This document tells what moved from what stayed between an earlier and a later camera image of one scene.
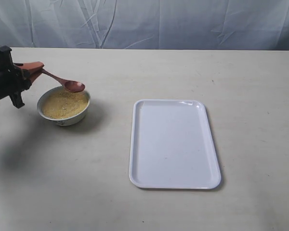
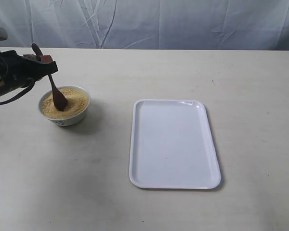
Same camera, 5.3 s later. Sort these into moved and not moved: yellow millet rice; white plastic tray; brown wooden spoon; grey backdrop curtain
Moved: brown wooden spoon
Not moved: white plastic tray; yellow millet rice; grey backdrop curtain
